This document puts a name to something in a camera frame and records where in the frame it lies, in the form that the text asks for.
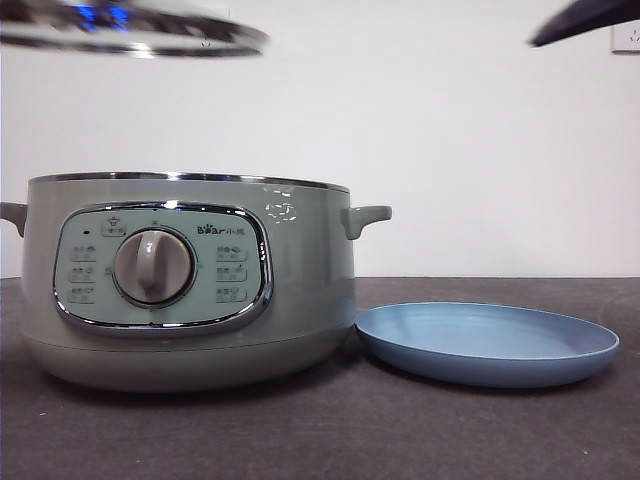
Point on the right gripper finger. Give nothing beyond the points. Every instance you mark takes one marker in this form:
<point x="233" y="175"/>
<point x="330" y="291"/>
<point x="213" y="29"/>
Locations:
<point x="575" y="24"/>

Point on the glass lid with green knob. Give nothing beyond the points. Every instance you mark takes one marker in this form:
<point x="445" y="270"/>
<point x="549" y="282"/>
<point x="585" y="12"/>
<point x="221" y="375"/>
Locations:
<point x="150" y="35"/>

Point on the blue plate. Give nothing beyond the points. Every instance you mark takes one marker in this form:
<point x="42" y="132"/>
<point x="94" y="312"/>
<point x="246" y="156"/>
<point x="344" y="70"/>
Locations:
<point x="480" y="340"/>

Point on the pale green electric steamer pot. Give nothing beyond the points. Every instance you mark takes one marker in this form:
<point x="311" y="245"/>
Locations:
<point x="300" y="280"/>

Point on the white wall socket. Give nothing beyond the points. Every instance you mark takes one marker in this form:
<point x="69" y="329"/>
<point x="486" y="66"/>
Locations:
<point x="627" y="41"/>

